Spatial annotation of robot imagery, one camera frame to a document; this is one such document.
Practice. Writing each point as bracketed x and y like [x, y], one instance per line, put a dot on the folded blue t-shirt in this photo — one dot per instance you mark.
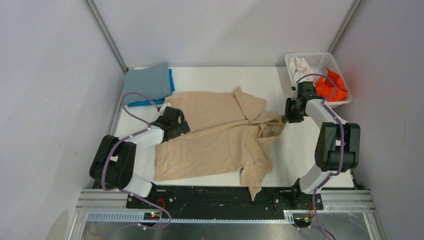
[155, 96]

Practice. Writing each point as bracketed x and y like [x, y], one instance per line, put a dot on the folded grey t-shirt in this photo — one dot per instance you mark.
[145, 83]

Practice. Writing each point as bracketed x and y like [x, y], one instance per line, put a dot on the white crumpled t-shirt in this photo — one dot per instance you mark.
[298, 67]

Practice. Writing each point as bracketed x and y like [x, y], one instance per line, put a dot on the right corner aluminium post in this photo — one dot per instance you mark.
[348, 19]

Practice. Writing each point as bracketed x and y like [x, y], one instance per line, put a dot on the controller board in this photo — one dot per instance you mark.
[300, 223]
[152, 216]

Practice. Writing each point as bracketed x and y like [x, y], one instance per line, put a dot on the left controller board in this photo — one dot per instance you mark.
[152, 216]

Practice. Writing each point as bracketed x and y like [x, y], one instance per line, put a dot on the aluminium frame rail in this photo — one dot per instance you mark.
[114, 206]

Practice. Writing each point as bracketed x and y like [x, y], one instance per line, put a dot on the orange crumpled t-shirt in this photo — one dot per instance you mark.
[333, 91]

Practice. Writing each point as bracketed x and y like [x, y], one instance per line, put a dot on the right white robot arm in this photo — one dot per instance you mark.
[337, 147]

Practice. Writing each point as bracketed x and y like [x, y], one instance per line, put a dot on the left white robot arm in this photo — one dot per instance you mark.
[114, 161]

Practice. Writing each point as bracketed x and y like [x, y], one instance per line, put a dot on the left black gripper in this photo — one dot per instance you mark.
[182, 128]

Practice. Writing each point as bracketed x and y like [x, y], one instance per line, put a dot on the beige t-shirt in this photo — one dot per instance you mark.
[229, 132]

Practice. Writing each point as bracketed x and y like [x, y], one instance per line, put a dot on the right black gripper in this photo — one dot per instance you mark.
[288, 115]

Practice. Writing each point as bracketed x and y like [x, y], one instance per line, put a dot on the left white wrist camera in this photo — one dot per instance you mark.
[163, 107]

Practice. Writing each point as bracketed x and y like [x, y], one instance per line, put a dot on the right controller board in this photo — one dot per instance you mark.
[300, 223]

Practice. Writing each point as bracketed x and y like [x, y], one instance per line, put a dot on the left corner aluminium post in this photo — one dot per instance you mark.
[104, 31]

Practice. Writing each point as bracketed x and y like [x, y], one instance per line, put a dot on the white plastic laundry basket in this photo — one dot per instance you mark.
[320, 62]

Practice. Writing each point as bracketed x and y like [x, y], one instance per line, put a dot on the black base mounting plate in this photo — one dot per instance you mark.
[226, 202]

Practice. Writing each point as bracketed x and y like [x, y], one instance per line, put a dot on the corner aluminium post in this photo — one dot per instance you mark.
[104, 31]
[348, 19]

